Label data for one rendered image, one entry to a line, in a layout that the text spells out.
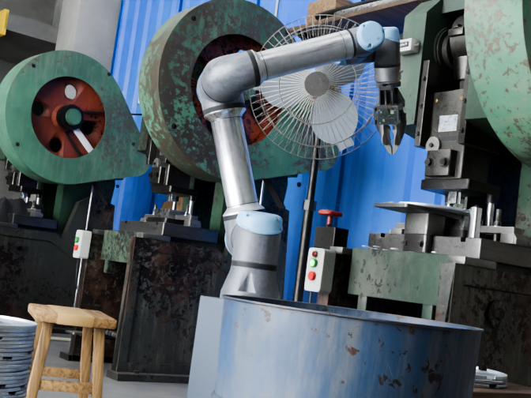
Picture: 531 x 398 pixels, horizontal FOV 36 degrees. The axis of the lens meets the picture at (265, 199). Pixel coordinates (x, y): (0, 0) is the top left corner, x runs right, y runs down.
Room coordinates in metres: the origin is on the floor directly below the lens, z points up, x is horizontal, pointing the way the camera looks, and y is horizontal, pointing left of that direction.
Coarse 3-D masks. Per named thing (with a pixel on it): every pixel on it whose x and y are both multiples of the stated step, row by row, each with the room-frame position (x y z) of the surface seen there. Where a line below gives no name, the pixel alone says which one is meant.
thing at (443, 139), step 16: (448, 96) 2.54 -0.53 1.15; (432, 112) 2.59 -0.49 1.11; (448, 112) 2.54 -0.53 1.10; (432, 128) 2.58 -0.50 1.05; (448, 128) 2.53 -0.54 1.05; (432, 144) 2.56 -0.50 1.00; (448, 144) 2.53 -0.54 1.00; (432, 160) 2.53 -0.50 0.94; (448, 160) 2.48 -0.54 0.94; (464, 160) 2.48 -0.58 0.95; (480, 160) 2.53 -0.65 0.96; (432, 176) 2.55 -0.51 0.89; (448, 176) 2.51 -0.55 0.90; (464, 176) 2.48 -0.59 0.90; (480, 176) 2.53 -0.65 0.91
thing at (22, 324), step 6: (0, 318) 2.06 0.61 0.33; (6, 318) 2.08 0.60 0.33; (12, 318) 2.07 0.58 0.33; (18, 318) 2.07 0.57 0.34; (0, 324) 1.92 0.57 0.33; (6, 324) 1.94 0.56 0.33; (12, 324) 1.96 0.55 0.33; (18, 324) 1.98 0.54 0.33; (24, 324) 2.00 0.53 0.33; (30, 324) 2.02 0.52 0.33; (36, 324) 1.99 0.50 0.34
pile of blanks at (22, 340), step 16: (0, 336) 1.89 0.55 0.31; (16, 336) 1.87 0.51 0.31; (32, 336) 1.94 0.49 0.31; (0, 352) 1.89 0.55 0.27; (16, 352) 1.93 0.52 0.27; (32, 352) 1.95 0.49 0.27; (0, 368) 1.85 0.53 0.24; (16, 368) 1.89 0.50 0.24; (0, 384) 1.85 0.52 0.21; (16, 384) 1.89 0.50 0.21
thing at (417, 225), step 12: (384, 204) 2.42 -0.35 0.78; (396, 204) 2.38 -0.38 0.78; (408, 204) 2.35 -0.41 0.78; (408, 216) 2.50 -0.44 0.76; (420, 216) 2.46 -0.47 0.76; (432, 216) 2.45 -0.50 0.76; (444, 216) 2.48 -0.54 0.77; (456, 216) 2.48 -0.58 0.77; (408, 228) 2.50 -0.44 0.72; (420, 228) 2.46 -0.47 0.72; (432, 228) 2.45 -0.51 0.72; (408, 240) 2.50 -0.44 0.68; (420, 240) 2.45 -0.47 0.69; (420, 252) 2.45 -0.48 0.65
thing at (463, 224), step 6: (462, 216) 2.50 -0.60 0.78; (468, 216) 2.51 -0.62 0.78; (450, 222) 2.54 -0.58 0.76; (456, 222) 2.52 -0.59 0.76; (462, 222) 2.50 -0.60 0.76; (468, 222) 2.51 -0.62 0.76; (444, 228) 2.56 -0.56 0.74; (450, 228) 2.54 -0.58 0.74; (456, 228) 2.52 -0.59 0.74; (462, 228) 2.50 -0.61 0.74
